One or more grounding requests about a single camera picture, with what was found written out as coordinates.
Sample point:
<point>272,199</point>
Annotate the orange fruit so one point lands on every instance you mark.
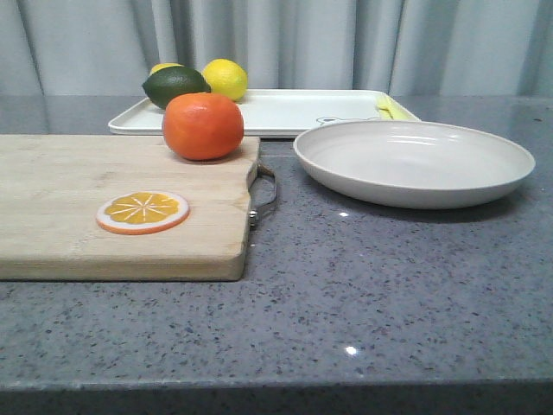
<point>202,126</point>

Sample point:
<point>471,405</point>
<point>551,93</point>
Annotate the beige round plate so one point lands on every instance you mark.
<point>409,164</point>

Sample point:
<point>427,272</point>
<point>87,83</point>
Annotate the white rectangular tray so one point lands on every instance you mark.
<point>269,113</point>

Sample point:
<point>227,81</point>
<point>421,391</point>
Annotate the orange slice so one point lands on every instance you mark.
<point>142,212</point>

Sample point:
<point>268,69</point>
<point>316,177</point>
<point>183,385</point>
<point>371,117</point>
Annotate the yellow lemon front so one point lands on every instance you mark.
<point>227,78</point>

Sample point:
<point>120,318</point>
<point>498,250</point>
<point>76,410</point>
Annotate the yellow plastic fork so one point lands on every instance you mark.
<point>389,108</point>

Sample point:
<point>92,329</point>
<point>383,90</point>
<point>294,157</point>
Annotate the green lime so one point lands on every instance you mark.
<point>170,82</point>

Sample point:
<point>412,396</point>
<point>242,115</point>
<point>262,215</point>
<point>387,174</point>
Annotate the yellow lemon behind lime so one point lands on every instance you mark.
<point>158,67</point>

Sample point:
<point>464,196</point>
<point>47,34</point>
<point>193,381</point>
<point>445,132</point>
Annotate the wooden cutting board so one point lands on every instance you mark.
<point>53,185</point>

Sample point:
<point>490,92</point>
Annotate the grey curtain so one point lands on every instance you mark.
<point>447,48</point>

